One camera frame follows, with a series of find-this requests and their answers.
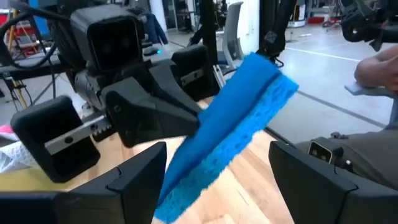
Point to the black computer mouse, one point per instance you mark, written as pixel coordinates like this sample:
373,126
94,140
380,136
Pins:
150,51

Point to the small table-level camera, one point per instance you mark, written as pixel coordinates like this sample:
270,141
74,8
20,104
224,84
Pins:
320,152

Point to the storage rack with red bins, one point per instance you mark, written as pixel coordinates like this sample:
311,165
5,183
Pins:
26,37

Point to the blue two-tone sponge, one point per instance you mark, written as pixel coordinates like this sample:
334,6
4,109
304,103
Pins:
236,102

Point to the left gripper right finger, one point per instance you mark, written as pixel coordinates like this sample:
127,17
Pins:
311,186

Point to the white round pillar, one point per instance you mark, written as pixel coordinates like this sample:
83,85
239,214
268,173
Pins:
251,25

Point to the person's hand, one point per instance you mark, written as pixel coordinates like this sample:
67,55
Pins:
376,70

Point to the grey chair armrest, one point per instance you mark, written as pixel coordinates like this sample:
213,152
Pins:
367,91

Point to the dark blue hanging jacket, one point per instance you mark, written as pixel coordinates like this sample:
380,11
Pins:
155,29

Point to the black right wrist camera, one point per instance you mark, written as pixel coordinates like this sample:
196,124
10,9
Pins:
109,37

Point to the grey office chair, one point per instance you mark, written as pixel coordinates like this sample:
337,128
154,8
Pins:
233,31

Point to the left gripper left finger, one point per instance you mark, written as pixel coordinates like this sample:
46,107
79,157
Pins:
136,186

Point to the pink microfibre cloth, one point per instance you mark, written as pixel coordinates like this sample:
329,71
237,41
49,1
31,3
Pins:
6,132

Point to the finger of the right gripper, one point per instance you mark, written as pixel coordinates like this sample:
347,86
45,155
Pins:
174,87
149,118

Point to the black office desk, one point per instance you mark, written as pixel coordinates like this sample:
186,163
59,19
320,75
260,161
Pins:
31,69

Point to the black rig frame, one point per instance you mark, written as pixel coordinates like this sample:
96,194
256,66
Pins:
276,31

